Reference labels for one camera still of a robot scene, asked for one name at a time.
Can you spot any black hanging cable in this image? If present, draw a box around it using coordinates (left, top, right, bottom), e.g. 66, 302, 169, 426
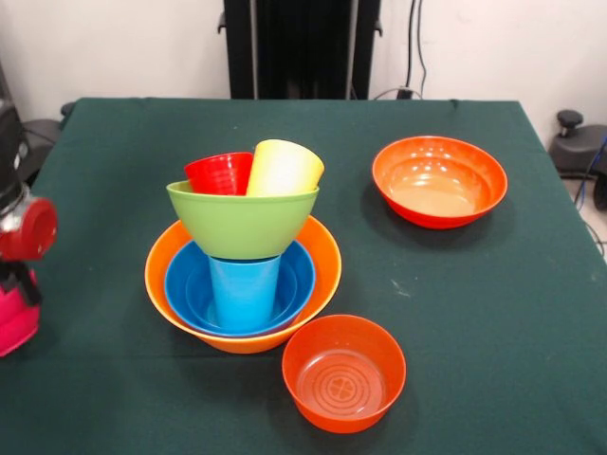
405, 0, 428, 99

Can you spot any large orange bowl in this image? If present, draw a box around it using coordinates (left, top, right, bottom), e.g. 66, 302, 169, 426
144, 215, 342, 355

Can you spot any wide red bowl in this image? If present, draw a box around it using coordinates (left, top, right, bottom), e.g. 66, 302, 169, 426
371, 136, 509, 230

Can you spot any yellow cup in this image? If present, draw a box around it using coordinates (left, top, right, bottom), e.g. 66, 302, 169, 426
245, 138, 326, 197

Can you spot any small red bowl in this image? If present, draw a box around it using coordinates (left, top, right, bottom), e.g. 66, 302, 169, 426
281, 314, 408, 434

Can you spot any black caster base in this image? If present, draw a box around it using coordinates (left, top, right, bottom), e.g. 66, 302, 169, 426
21, 117, 63, 176
549, 109, 607, 176

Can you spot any dark green tablecloth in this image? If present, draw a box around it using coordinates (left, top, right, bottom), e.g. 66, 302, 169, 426
0, 97, 607, 455

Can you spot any blue cable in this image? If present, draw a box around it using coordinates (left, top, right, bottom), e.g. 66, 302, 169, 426
573, 135, 607, 209

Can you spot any large blue bowl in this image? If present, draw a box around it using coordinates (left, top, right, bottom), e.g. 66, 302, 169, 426
164, 240, 317, 338

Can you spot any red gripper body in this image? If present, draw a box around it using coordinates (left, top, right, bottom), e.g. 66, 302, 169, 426
0, 196, 59, 262

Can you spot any red cup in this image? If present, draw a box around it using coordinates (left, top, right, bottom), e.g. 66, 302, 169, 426
183, 152, 255, 196

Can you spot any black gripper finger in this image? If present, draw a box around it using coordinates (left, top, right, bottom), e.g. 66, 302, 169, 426
13, 259, 43, 307
0, 260, 18, 293

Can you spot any small blue bowl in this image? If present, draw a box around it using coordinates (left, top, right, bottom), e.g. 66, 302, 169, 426
184, 258, 300, 333

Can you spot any blue cup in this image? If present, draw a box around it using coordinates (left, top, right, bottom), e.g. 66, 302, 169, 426
208, 254, 282, 329

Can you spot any pink bowl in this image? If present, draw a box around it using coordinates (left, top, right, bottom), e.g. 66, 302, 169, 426
0, 269, 42, 358

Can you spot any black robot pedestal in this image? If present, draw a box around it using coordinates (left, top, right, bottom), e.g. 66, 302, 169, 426
217, 0, 383, 100

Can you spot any green bowl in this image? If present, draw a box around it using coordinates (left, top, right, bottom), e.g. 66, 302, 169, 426
165, 179, 321, 261

